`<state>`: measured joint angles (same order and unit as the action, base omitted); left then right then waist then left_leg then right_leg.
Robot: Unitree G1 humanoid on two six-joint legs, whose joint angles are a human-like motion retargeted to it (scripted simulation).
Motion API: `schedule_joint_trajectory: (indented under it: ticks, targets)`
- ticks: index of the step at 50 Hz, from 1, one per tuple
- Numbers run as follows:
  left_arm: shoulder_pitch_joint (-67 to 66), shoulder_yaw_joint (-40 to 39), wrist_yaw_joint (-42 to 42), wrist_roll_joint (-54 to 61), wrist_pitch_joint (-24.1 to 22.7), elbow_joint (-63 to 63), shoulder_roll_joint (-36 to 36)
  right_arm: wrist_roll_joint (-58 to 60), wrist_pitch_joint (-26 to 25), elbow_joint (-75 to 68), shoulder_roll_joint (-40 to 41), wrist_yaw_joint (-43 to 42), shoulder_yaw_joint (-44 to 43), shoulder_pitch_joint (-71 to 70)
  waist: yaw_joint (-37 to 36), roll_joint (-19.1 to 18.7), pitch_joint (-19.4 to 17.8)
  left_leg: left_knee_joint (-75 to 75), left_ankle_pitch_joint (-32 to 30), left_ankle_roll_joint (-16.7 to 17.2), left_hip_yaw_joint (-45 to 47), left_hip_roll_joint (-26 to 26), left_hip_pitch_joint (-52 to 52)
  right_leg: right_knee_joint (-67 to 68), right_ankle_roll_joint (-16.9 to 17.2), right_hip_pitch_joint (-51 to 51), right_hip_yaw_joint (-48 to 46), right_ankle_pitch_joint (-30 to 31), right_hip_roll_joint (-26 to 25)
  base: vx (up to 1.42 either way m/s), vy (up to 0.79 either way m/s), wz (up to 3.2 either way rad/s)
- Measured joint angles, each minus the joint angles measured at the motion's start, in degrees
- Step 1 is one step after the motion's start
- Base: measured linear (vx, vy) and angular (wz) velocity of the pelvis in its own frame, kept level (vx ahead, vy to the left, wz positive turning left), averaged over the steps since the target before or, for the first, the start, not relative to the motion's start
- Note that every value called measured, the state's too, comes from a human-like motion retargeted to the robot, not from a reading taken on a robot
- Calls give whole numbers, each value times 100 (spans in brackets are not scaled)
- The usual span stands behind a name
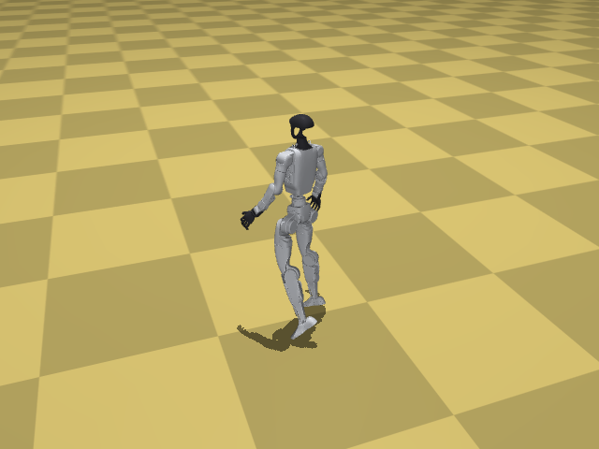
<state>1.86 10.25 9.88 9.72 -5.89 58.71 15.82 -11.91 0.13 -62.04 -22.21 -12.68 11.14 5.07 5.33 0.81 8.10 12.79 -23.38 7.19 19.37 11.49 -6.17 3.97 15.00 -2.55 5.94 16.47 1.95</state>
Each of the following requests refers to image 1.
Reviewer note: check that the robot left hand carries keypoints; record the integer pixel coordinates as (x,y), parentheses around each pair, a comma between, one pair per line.
(249,217)

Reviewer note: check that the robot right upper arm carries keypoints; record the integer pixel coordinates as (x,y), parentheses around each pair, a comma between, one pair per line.
(321,172)

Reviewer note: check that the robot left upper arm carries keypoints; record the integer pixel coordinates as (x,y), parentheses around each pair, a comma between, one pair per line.
(283,161)

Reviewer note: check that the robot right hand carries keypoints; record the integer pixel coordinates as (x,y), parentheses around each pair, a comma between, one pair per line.
(315,200)

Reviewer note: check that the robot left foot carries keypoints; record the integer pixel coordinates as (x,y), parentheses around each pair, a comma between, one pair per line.
(309,322)

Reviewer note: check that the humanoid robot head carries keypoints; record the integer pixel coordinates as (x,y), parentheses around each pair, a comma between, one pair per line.
(302,122)

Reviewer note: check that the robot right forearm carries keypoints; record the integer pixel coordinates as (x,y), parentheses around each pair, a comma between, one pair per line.
(318,187)

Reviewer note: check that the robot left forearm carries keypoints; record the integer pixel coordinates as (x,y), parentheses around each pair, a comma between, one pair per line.
(266,200)

